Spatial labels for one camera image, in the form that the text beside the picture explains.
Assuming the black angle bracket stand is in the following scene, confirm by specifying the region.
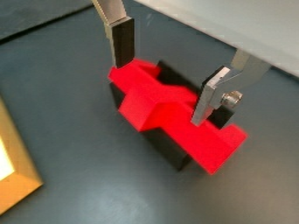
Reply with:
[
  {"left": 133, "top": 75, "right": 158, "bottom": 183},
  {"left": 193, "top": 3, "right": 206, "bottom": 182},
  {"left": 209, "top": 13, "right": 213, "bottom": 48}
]
[{"left": 110, "top": 59, "right": 237, "bottom": 172}]

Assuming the yellow white board base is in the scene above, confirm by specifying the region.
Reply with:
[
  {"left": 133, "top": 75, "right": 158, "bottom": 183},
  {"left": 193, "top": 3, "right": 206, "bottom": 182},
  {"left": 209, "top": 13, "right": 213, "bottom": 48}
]
[{"left": 0, "top": 98, "right": 43, "bottom": 215}]

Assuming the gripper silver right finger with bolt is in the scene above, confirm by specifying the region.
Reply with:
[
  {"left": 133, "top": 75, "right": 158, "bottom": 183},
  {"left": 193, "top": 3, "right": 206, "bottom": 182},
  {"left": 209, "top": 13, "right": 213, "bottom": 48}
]
[{"left": 191, "top": 50, "right": 271, "bottom": 126}]

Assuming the red E-shaped block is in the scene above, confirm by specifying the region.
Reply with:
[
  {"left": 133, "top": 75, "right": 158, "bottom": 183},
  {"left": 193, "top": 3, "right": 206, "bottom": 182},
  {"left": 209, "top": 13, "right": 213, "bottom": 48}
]
[{"left": 107, "top": 59, "right": 249, "bottom": 176}]

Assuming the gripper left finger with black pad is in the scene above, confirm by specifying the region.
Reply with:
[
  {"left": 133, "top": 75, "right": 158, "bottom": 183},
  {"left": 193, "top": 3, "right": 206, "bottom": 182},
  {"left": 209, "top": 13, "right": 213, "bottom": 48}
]
[{"left": 91, "top": 0, "right": 135, "bottom": 68}]

